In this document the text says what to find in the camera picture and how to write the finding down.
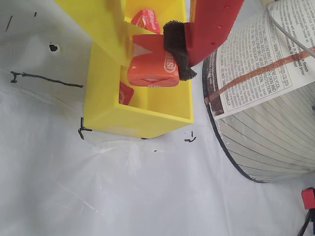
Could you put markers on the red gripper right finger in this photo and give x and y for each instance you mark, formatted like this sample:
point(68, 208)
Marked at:
point(211, 24)

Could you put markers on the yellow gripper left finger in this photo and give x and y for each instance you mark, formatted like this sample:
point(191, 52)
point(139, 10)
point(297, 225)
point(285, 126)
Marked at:
point(98, 19)

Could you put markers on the orange candy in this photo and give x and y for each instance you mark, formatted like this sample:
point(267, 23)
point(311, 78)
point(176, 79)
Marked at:
point(146, 20)
point(152, 66)

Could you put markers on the red candy with round logo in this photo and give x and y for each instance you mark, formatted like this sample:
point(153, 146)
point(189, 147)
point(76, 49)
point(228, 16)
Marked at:
point(125, 94)

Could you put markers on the yellow three-compartment box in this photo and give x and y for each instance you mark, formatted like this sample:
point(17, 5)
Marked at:
point(137, 120)

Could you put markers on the paper labelled metal can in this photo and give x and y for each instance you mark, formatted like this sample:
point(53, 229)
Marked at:
point(265, 123)

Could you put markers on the white plastic table cover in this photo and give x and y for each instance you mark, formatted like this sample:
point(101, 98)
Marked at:
point(123, 191)

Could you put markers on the black red clamp tool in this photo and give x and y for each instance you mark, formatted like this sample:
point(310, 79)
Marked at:
point(308, 197)

